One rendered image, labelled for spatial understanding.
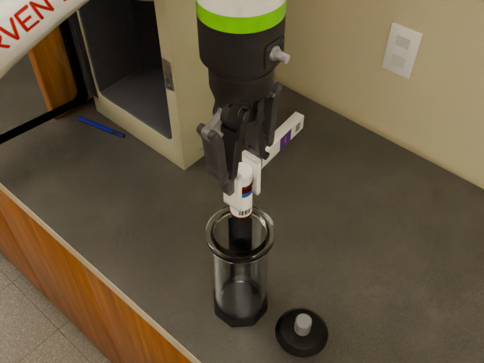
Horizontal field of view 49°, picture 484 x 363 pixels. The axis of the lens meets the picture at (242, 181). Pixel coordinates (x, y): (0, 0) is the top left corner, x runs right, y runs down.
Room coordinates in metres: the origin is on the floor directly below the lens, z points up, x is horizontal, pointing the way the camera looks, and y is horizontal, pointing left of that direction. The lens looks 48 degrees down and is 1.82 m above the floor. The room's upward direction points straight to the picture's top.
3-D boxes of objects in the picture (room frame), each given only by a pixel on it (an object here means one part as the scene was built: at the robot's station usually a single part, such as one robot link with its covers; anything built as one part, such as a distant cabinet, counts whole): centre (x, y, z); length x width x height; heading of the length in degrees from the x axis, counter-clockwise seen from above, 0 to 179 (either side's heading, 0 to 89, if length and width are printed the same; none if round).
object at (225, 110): (0.49, 0.00, 1.43); 0.08 x 0.07 x 0.09; 139
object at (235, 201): (0.48, 0.01, 1.28); 0.03 x 0.01 x 0.07; 49
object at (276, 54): (0.49, 0.00, 1.51); 0.12 x 0.09 x 0.06; 49
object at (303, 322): (0.42, -0.10, 0.97); 0.09 x 0.09 x 0.07
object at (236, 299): (0.49, 0.00, 1.06); 0.11 x 0.11 x 0.21
